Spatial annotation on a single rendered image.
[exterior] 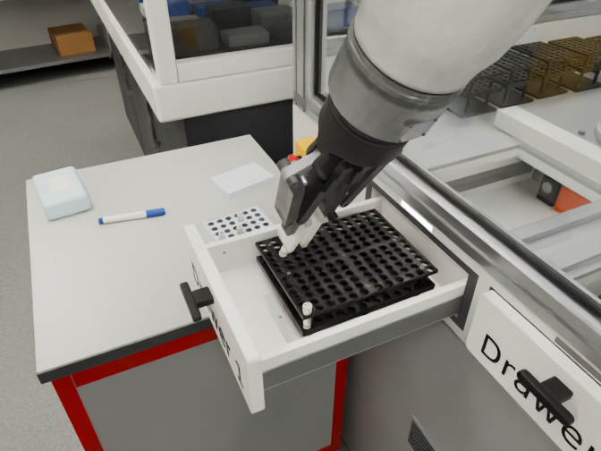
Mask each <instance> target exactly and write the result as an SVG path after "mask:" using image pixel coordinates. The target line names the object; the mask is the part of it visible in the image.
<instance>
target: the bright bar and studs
mask: <svg viewBox="0 0 601 451"><path fill-rule="evenodd" d="M263 302H264V304H265V305H266V307H267V309H268V310H269V312H270V314H271V316H272V317H273V319H274V321H275V323H276V325H277V326H278V328H279V329H280V331H281V333H282V335H283V336H284V339H285V341H286V342H287V344H289V343H290V342H293V341H296V340H299V339H298V337H297V336H296V335H295V333H294V332H293V330H292V328H291V326H290V324H289V323H288V321H287V319H286V318H285V316H284V315H283V313H282V311H281V310H280V308H279V306H278V305H277V303H276V301H275V299H274V297H273V296H272V294H271V293H269V294H264V295H263Z"/></svg>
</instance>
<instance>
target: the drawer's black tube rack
mask: <svg viewBox="0 0 601 451"><path fill-rule="evenodd" d="M369 213H374V214H373V215H372V214H369ZM361 216H364V217H361ZM374 217H378V218H374ZM352 218H356V219H352ZM365 220H368V221H365ZM342 221H347V222H342ZM378 222H383V223H378ZM356 223H360V224H356ZM333 224H338V225H333ZM323 226H328V228H324V227H323ZM348 226H351V227H348ZM383 226H387V227H388V228H385V227H383ZM337 228H342V230H338V229H337ZM327 231H332V233H328V232H327ZM388 231H392V232H393V233H389V232H388ZM315 234H319V236H315V235H314V236H313V238H312V239H311V241H310V242H309V244H308V246H307V247H305V248H301V246H300V244H298V245H297V246H296V248H295V249H294V251H293V252H291V253H288V254H287V255H286V257H281V256H280V255H279V251H280V250H281V248H282V246H283V243H282V241H281V240H280V238H279V236H276V237H273V238H269V239H267V242H268V246H271V248H272V249H273V251H274V252H275V254H276V256H277V257H278V259H279V260H280V261H281V262H282V264H283V265H284V267H285V269H286V270H287V271H288V272H287V273H286V274H288V275H289V274H290V276H291V277H292V279H293V281H294V282H295V284H296V285H297V286H298V287H299V289H300V291H301V292H302V294H303V295H304V297H305V298H306V300H307V301H308V302H310V303H311V304H312V309H313V311H314V312H315V313H316V316H315V317H312V318H311V327H310V329H304V328H303V320H302V318H301V316H300V315H299V313H298V312H297V311H296V309H295V308H294V306H293V305H292V302H291V301H290V299H289V298H288V296H287V295H286V293H285V291H284V290H283V288H282V287H281V285H280V284H279V282H278V281H277V279H276V278H275V275H274V274H273V272H272V271H271V269H270V268H269V266H268V265H267V263H266V262H265V260H264V259H263V257H262V255H260V256H257V257H256V258H257V263H258V264H259V266H260V268H261V269H262V271H263V273H264V274H265V276H266V278H267V280H268V281H269V283H270V285H271V286H272V287H273V289H274V290H275V293H276V294H277V296H278V297H279V299H280V301H281V302H282V304H283V306H284V307H285V309H286V310H287V312H288V313H289V315H290V317H291V318H292V321H293V322H294V324H295V325H296V327H297V329H298V330H299V331H300V333H301V335H302V337H304V336H310V335H313V333H316V332H318V331H320V330H323V329H326V328H330V327H332V326H335V325H338V324H340V323H343V322H345V321H347V320H350V319H355V318H357V317H359V316H362V315H363V316H364V315H367V314H369V313H370V312H372V311H376V310H379V309H382V308H384V307H386V306H389V305H391V304H394V303H397V302H400V301H403V300H406V299H409V298H411V297H413V296H414V297H415V296H418V295H420V294H423V293H425V292H427V291H430V290H433V289H434V288H435V283H434V282H433V281H432V280H431V279H430V278H429V277H428V276H431V275H434V274H436V273H437V272H438V269H437V268H436V267H435V266H434V265H433V264H432V263H431V262H430V261H429V260H428V259H427V258H426V257H425V256H423V255H422V254H421V253H420V252H419V251H418V250H417V249H416V248H415V247H414V246H413V245H412V244H411V243H410V242H409V241H408V240H407V239H406V238H405V237H404V236H403V235H402V234H401V233H400V232H398V231H397V230H396V229H395V228H394V227H393V226H392V225H391V224H390V223H389V222H388V221H387V220H386V219H385V218H384V217H383V216H382V215H381V214H380V213H379V212H378V211H377V210H376V209H375V208H373V209H371V210H367V211H364V212H360V213H358V214H354V215H351V216H347V217H342V218H339V219H336V220H333V221H331V222H326V223H323V224H322V225H321V226H320V227H319V229H318V230H317V232H316V233H315ZM394 235H395V236H398V237H393V236H394ZM271 242H276V243H271ZM400 243H405V244H400ZM275 246H278V247H280V248H277V249H276V248H274V247H275ZM405 248H410V250H407V249H405ZM411 252H413V253H415V254H416V255H412V254H411ZM416 258H419V259H421V260H416ZM422 263H424V264H427V266H422V265H421V264H422ZM427 269H431V270H433V271H432V272H430V271H427Z"/></svg>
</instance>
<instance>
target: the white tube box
mask: <svg viewBox="0 0 601 451"><path fill-rule="evenodd" d="M239 213H242V214H243V222H238V218H237V215H238V214H239ZM274 225H275V223H274V222H273V221H272V220H271V219H270V218H269V217H268V216H267V215H266V213H265V212H264V211H263V210H262V209H261V208H260V207H259V206H258V205H257V204H256V205H252V206H249V207H247V208H242V209H239V210H235V211H233V212H230V213H227V214H224V215H222V216H219V217H213V218H210V219H208V220H205V221H202V227H203V234H204V237H205V238H206V240H207V241H208V243H212V242H216V241H219V236H218V234H219V232H224V233H225V239H226V238H230V237H233V236H236V235H238V234H237V229H236V227H237V226H242V227H243V233H244V234H246V233H248V232H252V231H256V230H258V229H262V228H266V227H269V226H274Z"/></svg>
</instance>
